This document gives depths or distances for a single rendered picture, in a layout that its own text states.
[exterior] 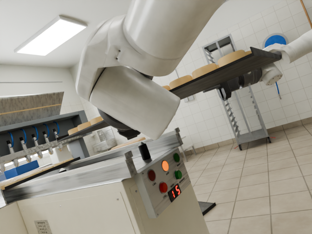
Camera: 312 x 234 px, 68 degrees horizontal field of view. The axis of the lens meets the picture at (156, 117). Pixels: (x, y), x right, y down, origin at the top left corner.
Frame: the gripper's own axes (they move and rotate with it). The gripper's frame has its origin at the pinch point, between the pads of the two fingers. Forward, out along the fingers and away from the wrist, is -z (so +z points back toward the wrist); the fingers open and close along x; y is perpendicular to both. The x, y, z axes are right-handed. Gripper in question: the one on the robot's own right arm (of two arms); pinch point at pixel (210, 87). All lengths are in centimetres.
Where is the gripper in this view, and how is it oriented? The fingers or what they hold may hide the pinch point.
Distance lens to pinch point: 85.5
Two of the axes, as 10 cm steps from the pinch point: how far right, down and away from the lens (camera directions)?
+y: 1.5, -0.7, -9.9
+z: 9.3, -3.4, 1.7
